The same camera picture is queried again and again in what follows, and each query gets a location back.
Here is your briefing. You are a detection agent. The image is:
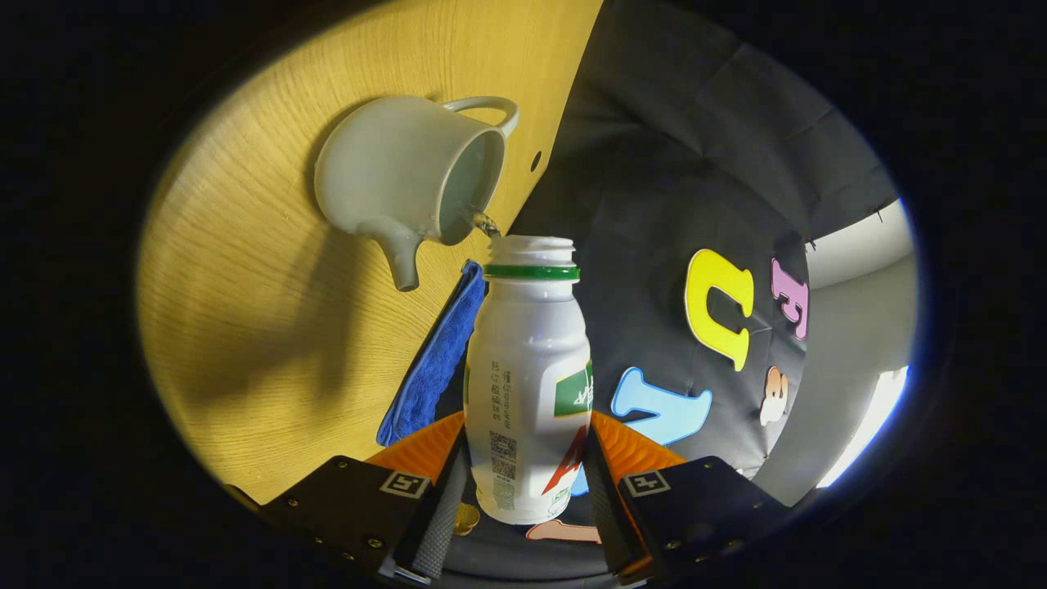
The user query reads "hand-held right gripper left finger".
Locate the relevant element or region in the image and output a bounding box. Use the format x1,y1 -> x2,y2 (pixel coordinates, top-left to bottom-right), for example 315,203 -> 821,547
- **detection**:
225,409 -> 471,583

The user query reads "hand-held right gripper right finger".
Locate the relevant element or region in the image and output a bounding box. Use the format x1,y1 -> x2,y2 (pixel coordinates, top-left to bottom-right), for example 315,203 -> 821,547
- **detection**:
582,409 -> 793,586

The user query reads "white water bottle green label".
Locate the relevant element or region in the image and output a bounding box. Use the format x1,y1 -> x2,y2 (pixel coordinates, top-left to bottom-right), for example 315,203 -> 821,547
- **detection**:
463,236 -> 593,525

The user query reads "white teacup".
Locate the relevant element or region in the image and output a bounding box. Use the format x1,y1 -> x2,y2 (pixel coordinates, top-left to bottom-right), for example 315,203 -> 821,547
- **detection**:
314,96 -> 520,293

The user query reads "blue towel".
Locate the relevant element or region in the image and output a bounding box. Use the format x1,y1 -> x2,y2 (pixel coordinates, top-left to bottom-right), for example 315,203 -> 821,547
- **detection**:
376,260 -> 489,447

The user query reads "black backdrop cloth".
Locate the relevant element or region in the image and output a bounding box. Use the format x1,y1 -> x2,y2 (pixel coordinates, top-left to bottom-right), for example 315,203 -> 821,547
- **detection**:
434,0 -> 902,582

